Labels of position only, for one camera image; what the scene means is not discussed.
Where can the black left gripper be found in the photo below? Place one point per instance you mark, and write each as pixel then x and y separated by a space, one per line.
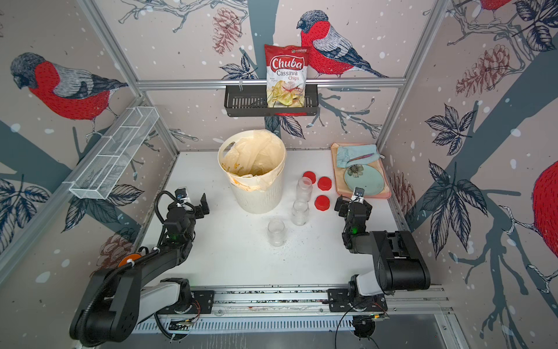
pixel 199 213

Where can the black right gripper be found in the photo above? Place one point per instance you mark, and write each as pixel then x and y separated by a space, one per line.
pixel 344 206

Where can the red jar lid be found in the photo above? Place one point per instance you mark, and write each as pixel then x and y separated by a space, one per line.
pixel 325 183
pixel 311 176
pixel 322 203

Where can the glass jar with tea leaves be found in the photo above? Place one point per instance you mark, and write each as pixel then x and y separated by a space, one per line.
pixel 304 189

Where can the red-lidded glass jar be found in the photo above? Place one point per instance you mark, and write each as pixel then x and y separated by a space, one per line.
pixel 300 212
pixel 276 233

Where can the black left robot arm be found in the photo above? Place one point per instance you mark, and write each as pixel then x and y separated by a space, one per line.
pixel 139 270

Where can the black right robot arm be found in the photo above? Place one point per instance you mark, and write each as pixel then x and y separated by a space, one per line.
pixel 397 262

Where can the pink plastic tray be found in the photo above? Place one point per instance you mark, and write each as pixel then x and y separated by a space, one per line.
pixel 340 185

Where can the mint green flower plate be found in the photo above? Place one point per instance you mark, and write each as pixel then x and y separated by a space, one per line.
pixel 365 177

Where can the teal folded cloth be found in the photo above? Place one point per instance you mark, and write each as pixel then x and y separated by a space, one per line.
pixel 348 156

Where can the cream waste bin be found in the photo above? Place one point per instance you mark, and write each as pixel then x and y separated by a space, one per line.
pixel 260 202

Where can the yellowish bin liner bag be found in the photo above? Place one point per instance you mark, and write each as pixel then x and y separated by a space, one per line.
pixel 252 160

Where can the orange cup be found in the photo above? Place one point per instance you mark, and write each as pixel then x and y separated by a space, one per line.
pixel 129 259

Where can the Chuba cassava chips bag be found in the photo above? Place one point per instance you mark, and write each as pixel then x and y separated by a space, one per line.
pixel 286 72

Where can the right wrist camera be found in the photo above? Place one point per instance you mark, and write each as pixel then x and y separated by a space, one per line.
pixel 358 195

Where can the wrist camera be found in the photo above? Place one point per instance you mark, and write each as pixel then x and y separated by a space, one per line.
pixel 182 196
pixel 358 195

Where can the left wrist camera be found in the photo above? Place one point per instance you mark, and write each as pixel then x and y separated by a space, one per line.
pixel 182 196

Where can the white wire mesh basket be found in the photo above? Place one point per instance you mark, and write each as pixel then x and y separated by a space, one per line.
pixel 101 175

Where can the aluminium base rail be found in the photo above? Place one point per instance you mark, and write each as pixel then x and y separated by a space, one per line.
pixel 179 310

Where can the black wall basket shelf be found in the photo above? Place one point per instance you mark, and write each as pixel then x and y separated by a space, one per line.
pixel 250 101

